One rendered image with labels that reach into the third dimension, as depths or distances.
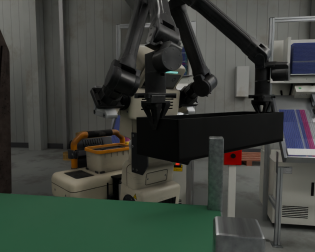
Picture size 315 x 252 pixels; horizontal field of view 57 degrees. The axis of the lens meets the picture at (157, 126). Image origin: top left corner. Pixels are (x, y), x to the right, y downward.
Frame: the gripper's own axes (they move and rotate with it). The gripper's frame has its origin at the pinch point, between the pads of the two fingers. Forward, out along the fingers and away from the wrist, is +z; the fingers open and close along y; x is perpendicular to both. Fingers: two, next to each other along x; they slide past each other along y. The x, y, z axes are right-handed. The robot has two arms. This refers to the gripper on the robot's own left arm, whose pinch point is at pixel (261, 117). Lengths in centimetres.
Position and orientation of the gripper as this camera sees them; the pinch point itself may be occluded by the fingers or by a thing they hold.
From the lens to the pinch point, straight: 124.6
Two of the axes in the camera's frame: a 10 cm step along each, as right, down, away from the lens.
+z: 0.1, 10.0, 1.0
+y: 7.5, -0.7, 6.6
